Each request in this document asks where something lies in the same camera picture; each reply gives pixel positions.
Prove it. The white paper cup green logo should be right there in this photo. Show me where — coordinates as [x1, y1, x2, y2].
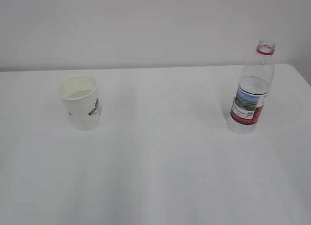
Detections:
[57, 75, 100, 131]

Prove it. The clear plastic water bottle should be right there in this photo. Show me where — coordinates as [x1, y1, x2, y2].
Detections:
[226, 40, 276, 134]

